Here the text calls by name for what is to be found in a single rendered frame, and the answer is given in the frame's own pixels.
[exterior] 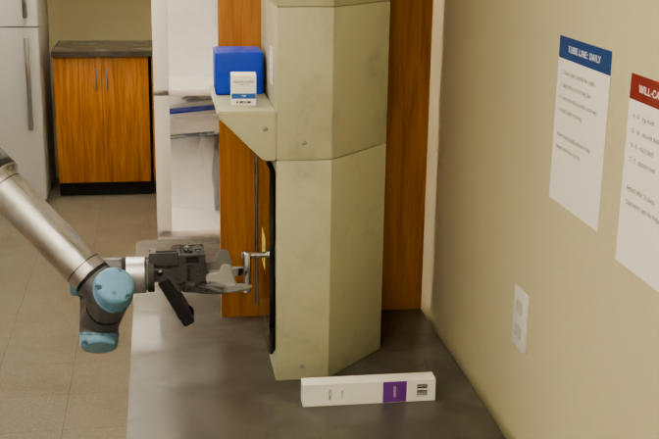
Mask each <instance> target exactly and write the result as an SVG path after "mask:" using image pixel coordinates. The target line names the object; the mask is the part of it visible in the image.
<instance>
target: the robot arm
mask: <svg viewBox="0 0 659 439"><path fill-rule="evenodd" d="M0 213H1V214H2V215H3V216H4V217H5V218H6V219H7V220H8V221H9V222H10V223H11V224H12V225H13V226H14V227H15V228H16V229H17V230H18V231H19V232H20V233H21V234H22V235H23V236H24V238H25V239H26V240H27V241H28V242H29V243H30V244H31V245H32V246H33V247H34V248H35V249H36V250H37V251H38V252H39V253H40V254H41V255H42V256H43V257H44V258H45V259H46V260H47V261H48V262H49V263H50V264H51V265H52V266H53V267H54V268H55V269H56V270H57V271H58V272H59V273H60V274H61V275H62V276H63V277H64V278H65V279H66V280H67V281H68V282H69V283H70V290H71V294H72V295H74V296H79V298H80V310H79V333H78V334H79V345H80V348H81V349H82V350H84V351H85V352H88V353H94V354H103V353H108V352H111V351H113V350H115V349H116V348H117V347H118V343H119V336H120V333H119V325H120V323H121V321H122V319H123V317H124V314H125V312H126V310H127V308H128V306H129V305H130V303H131V301H132V297H133V294H139V293H146V290H148V292H155V282H158V285H159V286H160V288H161V290H162V291H163V293H164V294H165V296H166V298H167V299H168V301H169V302H170V304H171V306H172V307H173V309H174V310H175V312H176V314H177V318H178V319H179V320H180V321H181V322H182V324H183V325H184V326H188V325H190V324H192V323H194V310H193V308H192V307H191V306H190V305H189V304H188V302H187V301H186V299H185V297H184V296H183V294H182V292H188V293H199V294H224V293H235V292H243V291H245V290H247V289H250V288H251V287H252V284H245V283H236V281H235V276H236V275H242V274H243V267H233V266H232V262H231V259H230V256H229V252H228V250H227V249H222V250H220V251H219V254H218V256H217V258H216V260H215V261H211V262H208V263H207V264H206V260H205V249H204V246H203V244H183V245H175V246H177V247H176V248H174V250H172V248H173V247H175V246H172V247H171V250H157V251H156V248H149V257H148V260H146V258H145V257H117V258H101V257H100V256H99V255H98V254H97V253H96V252H95V251H94V250H93V249H92V248H91V247H90V246H89V245H88V244H87V243H86V242H85V241H84V240H83V239H82V238H81V237H80V236H79V235H78V234H77V233H76V232H75V231H74V230H73V229H72V228H71V227H70V226H69V225H68V224H67V222H66V221H65V220H64V219H63V218H62V217H61V216H60V215H59V214H58V213H57V212H56V211H55V210H54V209H53V208H52V207H51V206H50V205H49V204H48V203H47V202H46V201H45V200H44V199H43V198H42V197H41V196H40V195H39V194H38V193H37V192H36V191H35V190H34V189H33V188H32V187H31V186H30V185H29V184H28V183H27V182H26V181H25V180H24V179H23V178H22V177H21V176H20V175H19V174H18V165H17V164H16V163H15V162H14V161H13V160H12V159H11V158H10V157H9V156H8V154H6V153H5V152H4V151H3V150H2V149H1V148H0ZM175 249H176V250H175ZM159 271H161V272H159ZM181 291H182V292H181Z"/></svg>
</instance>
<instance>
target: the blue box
mask: <svg viewBox="0 0 659 439"><path fill-rule="evenodd" d="M230 72H255V74H256V94H263V52H262V51H261V49H260V48H259V47H258V46H215V47H213V84H214V89H215V92H216V94H217V95H230Z"/></svg>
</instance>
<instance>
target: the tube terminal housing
mask: <svg viewBox="0 0 659 439"><path fill-rule="evenodd" d="M389 16H390V1H380V2H372V3H363V4H354V5H345V6H336V7H278V6H277V5H275V4H274V3H273V2H272V1H271V0H261V51H262V52H263V90H264V91H265V93H266V95H267V97H268V98H269V100H270V102H271V103H272V105H273V107H274V108H275V110H276V112H277V159H276V160H274V161H271V163H272V165H273V167H274V169H275V172H276V349H275V350H274V353H273V354H272V355H270V358H271V362H272V366H273V370H274V374H275V378H276V380H295V379H301V378H309V377H330V376H332V375H334V374H336V373H338V372H339V371H341V370H343V369H345V368H346V367H348V366H351V365H352V364H354V363H356V362H358V361H359V360H361V359H363V358H365V357H366V356H368V355H370V354H371V353H372V352H374V351H376V350H378V349H379V348H380V318H381V285H382V251H383V218H384V186H385V152H386V144H385V143H386V116H387V83H388V49H389ZM270 44H271V45H272V46H273V86H271V84H270Z"/></svg>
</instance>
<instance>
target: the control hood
mask: <svg viewBox="0 0 659 439"><path fill-rule="evenodd" d="M209 89H210V92H211V96H212V99H213V102H214V106H215V109H216V112H217V116H218V118H219V119H220V120H221V121H222V122H223V123H224V124H225V125H226V126H227V127H228V128H229V129H231V130H232V131H233V132H234V133H235V134H236V135H237V136H238V137H239V138H240V139H241V140H242V141H243V142H244V143H245V144H246V145H247V146H248V147H249V148H250V149H251V150H253V151H254V152H255V153H256V154H257V155H258V156H259V157H260V158H261V159H262V160H265V161H274V160H276V159H277V112H276V110H275V108H274V107H273V105H272V103H271V102H270V100H269V98H268V97H267V95H266V93H265V91H264V90H263V94H256V106H232V105H231V102H230V95H217V94H216V92H215V89H214V85H211V86H209Z"/></svg>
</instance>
